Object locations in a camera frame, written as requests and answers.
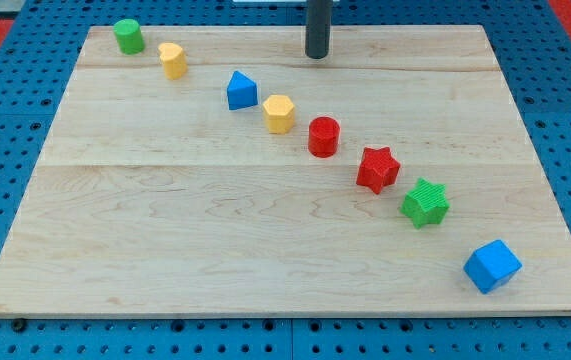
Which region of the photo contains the yellow hexagon block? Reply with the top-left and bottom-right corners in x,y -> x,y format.
262,94 -> 295,134

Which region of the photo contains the blue triangle block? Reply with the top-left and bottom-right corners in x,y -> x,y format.
226,71 -> 258,110

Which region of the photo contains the red cylinder block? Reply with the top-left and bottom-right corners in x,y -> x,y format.
308,116 -> 340,158

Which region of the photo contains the wooden board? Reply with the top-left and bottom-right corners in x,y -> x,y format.
0,25 -> 571,319

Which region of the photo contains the red star block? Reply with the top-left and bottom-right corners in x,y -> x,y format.
356,147 -> 401,194

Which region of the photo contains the green star block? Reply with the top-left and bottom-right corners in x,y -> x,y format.
400,177 -> 450,229

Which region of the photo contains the yellow heart block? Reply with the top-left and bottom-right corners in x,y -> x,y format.
158,42 -> 188,80

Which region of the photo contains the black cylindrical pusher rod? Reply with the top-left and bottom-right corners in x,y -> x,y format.
305,0 -> 333,60

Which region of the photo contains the green cylinder block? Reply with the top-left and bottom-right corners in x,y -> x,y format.
113,18 -> 145,55

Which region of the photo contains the blue cube block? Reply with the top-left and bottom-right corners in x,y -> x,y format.
463,239 -> 522,294

